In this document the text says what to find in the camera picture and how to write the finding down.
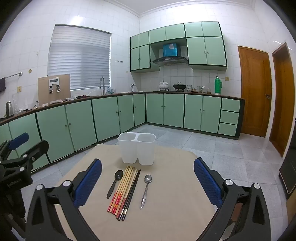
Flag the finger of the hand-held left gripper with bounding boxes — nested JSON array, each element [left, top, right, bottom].
[[0, 133, 29, 160], [17, 140, 50, 171]]

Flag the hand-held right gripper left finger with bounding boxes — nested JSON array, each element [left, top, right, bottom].
[[26, 159, 102, 241]]

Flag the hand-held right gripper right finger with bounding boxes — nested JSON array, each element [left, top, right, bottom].
[[193, 158, 271, 241]]

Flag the bamboo chopstick with red end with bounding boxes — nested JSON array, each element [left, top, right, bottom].
[[110, 165, 131, 213], [107, 165, 129, 212], [115, 166, 136, 215], [117, 167, 138, 218], [112, 166, 134, 214]]

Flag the black plastic spoon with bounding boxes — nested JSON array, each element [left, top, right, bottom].
[[107, 170, 124, 199]]

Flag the black chopstick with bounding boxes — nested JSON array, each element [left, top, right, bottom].
[[118, 169, 140, 220], [122, 170, 141, 221]]

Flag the white two-compartment utensil holder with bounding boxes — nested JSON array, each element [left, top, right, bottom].
[[117, 132, 156, 166]]

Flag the metal spoon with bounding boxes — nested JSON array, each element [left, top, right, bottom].
[[140, 174, 152, 209]]

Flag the steel electric kettle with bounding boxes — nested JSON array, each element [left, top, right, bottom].
[[5, 101, 14, 117]]

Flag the clear plastic container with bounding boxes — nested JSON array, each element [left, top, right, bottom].
[[12, 93, 27, 114]]

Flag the green lower kitchen cabinets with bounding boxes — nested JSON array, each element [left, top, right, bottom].
[[0, 92, 245, 172]]

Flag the green kitchen cabinets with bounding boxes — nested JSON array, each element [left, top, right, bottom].
[[0, 92, 245, 172], [129, 21, 228, 73]]

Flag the cardboard box with device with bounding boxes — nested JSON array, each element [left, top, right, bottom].
[[38, 74, 71, 107]]

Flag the white device on board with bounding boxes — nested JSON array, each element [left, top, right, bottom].
[[48, 77, 62, 94]]

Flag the green thermos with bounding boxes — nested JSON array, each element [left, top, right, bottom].
[[214, 76, 222, 95]]

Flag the white window blind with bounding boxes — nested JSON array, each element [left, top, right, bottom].
[[47, 24, 112, 91]]

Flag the wooden door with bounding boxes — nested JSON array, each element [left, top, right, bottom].
[[269, 42, 296, 158], [238, 46, 272, 138]]

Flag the range hood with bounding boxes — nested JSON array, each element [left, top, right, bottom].
[[151, 43, 189, 67]]

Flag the green upper kitchen cabinets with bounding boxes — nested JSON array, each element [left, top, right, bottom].
[[129, 21, 228, 73]]

